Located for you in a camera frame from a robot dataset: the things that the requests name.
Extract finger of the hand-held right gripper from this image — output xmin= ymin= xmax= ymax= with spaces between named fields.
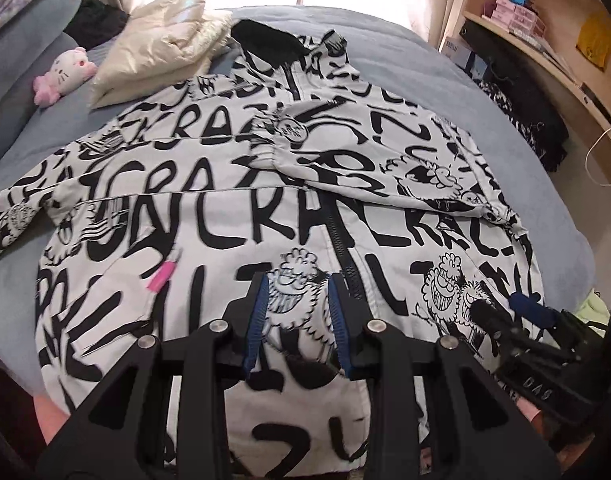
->
xmin=508 ymin=292 xmax=561 ymax=328
xmin=469 ymin=299 xmax=532 ymax=356

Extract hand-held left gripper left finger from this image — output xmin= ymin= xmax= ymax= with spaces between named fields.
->
xmin=36 ymin=274 xmax=274 ymax=480

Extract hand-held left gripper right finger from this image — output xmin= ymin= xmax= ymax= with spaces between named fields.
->
xmin=327 ymin=272 xmax=561 ymax=480

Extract white black graffiti print jacket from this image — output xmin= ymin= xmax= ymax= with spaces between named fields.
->
xmin=0 ymin=19 xmax=547 ymax=480

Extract light green cloth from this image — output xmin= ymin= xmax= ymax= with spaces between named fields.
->
xmin=579 ymin=289 xmax=611 ymax=322

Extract pink tag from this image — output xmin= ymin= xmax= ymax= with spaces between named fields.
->
xmin=146 ymin=259 xmax=180 ymax=297

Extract black white patterned cloth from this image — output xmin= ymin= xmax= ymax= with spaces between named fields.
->
xmin=474 ymin=60 xmax=570 ymax=173

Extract black flat device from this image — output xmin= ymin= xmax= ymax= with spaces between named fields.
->
xmin=579 ymin=82 xmax=611 ymax=137

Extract dark blue carton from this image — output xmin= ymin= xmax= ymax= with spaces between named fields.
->
xmin=441 ymin=35 xmax=489 ymax=79

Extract blue-grey bed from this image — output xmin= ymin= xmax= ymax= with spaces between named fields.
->
xmin=0 ymin=6 xmax=597 ymax=441

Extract stack of pink boxes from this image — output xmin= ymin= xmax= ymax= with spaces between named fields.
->
xmin=489 ymin=0 xmax=547 ymax=37

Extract cream puffer jacket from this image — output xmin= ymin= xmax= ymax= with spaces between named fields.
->
xmin=88 ymin=0 xmax=235 ymax=109

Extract white pink cat plush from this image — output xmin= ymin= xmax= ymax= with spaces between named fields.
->
xmin=33 ymin=46 xmax=98 ymax=107

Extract grey pillows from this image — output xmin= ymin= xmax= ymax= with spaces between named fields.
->
xmin=0 ymin=0 xmax=90 ymax=127

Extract white cable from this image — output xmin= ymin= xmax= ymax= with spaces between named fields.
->
xmin=584 ymin=126 xmax=611 ymax=187

